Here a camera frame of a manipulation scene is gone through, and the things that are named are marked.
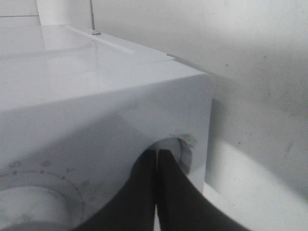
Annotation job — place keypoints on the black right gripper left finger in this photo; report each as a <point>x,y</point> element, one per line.
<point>133,207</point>

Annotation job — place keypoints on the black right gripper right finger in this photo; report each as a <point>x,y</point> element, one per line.
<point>181,207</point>

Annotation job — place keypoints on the white round door button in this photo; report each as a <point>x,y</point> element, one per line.
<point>179,149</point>

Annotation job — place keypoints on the lower white round knob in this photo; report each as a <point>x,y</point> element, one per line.
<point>33,209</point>

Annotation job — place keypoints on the white microwave oven body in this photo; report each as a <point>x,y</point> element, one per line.
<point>78,107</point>

